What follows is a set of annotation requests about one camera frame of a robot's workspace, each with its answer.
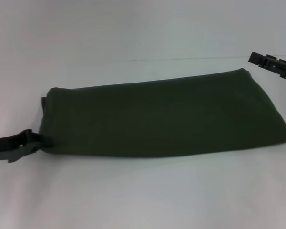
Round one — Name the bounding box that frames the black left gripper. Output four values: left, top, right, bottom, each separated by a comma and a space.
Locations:
0, 129, 55, 165

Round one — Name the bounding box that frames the dark green t-shirt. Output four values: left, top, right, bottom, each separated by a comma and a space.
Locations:
39, 68, 286, 158

